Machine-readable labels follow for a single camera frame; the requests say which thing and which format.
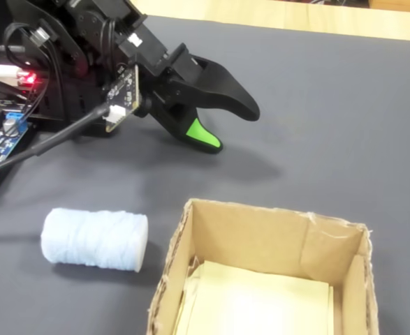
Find thin black wire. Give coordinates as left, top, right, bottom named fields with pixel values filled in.
left=15, top=41, right=61, bottom=126

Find light blue yarn-wrapped block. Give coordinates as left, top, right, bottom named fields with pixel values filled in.
left=41, top=207, right=149, bottom=274

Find dark grey table mat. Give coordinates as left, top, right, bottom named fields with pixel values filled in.
left=0, top=13, right=410, bottom=335

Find black camera circuit board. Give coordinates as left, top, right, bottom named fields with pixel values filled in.
left=101, top=64, right=143, bottom=134

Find open cardboard box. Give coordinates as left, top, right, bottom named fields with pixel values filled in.
left=145, top=198, right=381, bottom=335

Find thick black camera cable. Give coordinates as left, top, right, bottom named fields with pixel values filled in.
left=0, top=106, right=110, bottom=181

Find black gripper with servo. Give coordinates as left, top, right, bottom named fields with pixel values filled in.
left=115, top=23, right=261, bottom=156

